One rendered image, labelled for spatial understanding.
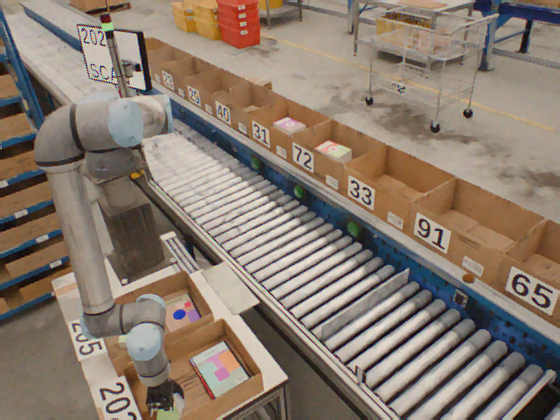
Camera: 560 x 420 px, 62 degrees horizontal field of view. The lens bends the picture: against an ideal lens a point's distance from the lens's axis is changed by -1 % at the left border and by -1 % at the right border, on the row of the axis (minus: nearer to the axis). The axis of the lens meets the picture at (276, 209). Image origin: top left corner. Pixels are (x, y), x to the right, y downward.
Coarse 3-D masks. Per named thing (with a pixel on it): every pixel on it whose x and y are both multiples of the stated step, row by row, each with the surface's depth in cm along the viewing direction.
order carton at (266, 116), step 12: (264, 108) 268; (276, 108) 273; (288, 108) 278; (300, 108) 268; (252, 120) 260; (264, 120) 272; (276, 120) 277; (300, 120) 273; (312, 120) 263; (324, 120) 254; (252, 132) 265; (276, 132) 244; (276, 144) 249; (288, 144) 239; (288, 156) 244
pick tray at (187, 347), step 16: (224, 320) 166; (192, 336) 163; (208, 336) 168; (224, 336) 172; (176, 352) 163; (192, 352) 167; (240, 352) 163; (128, 368) 154; (176, 368) 161; (192, 368) 161; (256, 368) 151; (128, 384) 150; (192, 384) 156; (240, 384) 144; (256, 384) 149; (144, 400) 152; (192, 400) 151; (208, 400) 151; (224, 400) 144; (240, 400) 148; (144, 416) 147; (192, 416) 139; (208, 416) 143
